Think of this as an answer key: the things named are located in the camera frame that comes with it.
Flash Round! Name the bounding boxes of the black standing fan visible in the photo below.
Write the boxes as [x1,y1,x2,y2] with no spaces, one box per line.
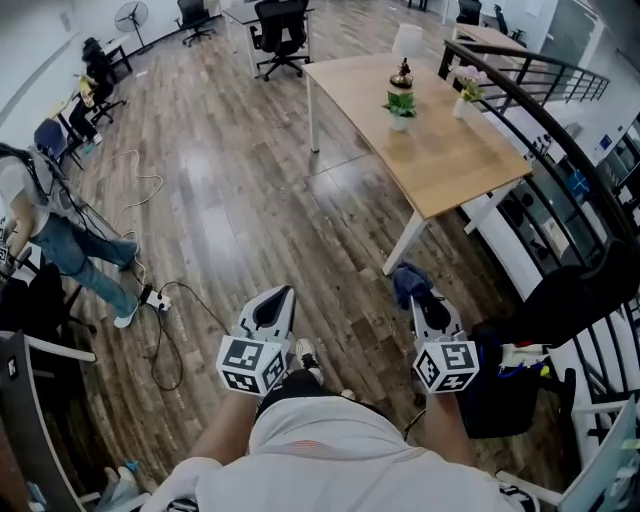
[113,0,152,56]

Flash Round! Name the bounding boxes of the pale floor cable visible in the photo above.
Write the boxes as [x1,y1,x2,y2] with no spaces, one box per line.
[84,148,166,246]

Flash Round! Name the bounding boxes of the wooden table with white legs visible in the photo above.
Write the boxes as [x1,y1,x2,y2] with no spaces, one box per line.
[301,52,534,276]

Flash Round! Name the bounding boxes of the black metal railing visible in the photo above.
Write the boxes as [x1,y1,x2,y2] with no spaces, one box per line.
[437,39,640,281]

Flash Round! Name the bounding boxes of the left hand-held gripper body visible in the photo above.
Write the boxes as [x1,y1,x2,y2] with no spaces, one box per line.
[215,319,296,398]

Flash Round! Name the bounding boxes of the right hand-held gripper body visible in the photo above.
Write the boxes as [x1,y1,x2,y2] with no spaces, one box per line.
[411,327,480,395]

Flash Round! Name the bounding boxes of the blue chair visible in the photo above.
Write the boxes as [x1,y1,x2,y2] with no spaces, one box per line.
[32,117,85,172]

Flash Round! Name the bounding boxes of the person's white shoe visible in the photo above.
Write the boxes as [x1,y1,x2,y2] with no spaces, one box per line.
[294,337,326,386]

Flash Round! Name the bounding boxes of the wooden desk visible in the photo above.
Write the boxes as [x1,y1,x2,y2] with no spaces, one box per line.
[451,23,532,57]

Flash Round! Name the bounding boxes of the white desk partition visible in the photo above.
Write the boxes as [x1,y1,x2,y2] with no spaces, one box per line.
[554,392,640,512]

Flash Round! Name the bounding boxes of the person's right forearm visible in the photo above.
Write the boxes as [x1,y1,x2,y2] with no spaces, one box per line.
[423,390,477,470]

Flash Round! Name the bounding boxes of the table lamp with white shade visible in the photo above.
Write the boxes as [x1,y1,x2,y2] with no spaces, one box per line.
[389,22,426,91]

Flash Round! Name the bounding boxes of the person's white shirt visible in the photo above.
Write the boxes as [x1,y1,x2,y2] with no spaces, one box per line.
[142,394,544,512]

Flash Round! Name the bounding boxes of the pink flowers in white vase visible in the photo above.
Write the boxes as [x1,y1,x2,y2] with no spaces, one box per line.
[449,64,489,120]

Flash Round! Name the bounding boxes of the dark desk with white edge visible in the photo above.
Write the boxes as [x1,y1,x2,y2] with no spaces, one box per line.
[0,328,99,512]

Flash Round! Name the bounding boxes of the person's black trouser leg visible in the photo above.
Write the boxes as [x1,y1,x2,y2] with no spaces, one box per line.
[257,368,331,416]

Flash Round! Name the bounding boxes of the black office chair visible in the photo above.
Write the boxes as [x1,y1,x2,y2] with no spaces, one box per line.
[0,260,99,351]
[454,0,483,27]
[491,3,528,43]
[251,0,312,83]
[173,0,218,48]
[513,238,640,351]

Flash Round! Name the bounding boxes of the white power strip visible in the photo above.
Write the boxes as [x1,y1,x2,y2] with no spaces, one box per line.
[139,282,173,313]

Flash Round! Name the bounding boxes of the black bag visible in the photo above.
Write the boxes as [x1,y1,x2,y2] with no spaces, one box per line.
[455,321,554,440]

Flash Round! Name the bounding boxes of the blue cloth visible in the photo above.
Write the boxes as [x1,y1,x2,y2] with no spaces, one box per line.
[392,260,435,311]

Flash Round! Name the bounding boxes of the black floor cable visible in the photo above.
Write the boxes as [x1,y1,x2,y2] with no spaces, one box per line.
[142,280,232,392]

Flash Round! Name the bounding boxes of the person's left forearm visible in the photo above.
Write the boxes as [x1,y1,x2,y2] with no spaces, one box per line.
[187,387,262,460]

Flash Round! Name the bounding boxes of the green potted plant white pot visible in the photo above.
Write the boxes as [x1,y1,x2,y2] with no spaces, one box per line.
[382,89,418,133]

